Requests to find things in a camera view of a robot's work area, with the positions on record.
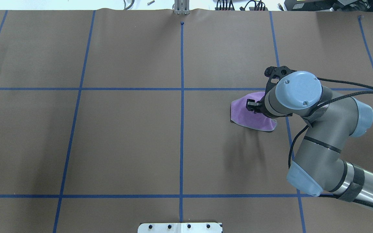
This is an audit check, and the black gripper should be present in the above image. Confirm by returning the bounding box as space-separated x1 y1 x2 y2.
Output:
246 99 268 117

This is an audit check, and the purple microfiber cloth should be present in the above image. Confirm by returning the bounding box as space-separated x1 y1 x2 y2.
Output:
230 91 277 132

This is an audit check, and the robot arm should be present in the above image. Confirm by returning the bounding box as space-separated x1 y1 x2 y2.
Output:
246 66 373 209

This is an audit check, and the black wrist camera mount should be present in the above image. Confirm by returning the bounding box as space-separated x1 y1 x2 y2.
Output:
264 65 296 93

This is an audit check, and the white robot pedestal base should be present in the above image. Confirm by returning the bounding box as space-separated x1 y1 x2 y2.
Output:
137 222 223 233

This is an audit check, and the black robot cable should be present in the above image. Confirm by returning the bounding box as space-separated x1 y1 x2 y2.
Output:
288 77 373 198

